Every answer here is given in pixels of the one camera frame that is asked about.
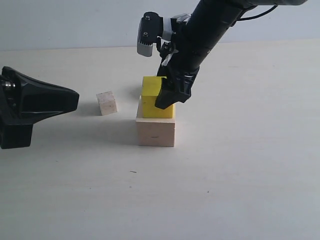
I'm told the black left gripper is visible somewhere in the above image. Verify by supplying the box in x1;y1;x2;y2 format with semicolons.
0;66;80;150

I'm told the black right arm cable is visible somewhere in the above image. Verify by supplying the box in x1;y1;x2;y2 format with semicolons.
239;4;278;21

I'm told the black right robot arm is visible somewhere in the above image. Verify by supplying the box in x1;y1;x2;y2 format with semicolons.
155;0;304;110

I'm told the small wooden cube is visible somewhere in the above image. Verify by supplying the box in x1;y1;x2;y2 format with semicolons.
96;91;118;116

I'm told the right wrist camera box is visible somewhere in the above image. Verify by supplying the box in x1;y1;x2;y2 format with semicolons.
136;11;174;57

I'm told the large light wooden cube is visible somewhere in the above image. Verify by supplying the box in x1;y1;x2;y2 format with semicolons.
135;98;176;147

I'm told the yellow painted wooden cube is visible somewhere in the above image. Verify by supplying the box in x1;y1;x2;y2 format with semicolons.
141;76;175;119

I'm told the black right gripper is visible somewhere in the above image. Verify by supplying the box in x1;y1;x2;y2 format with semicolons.
155;0;240;110

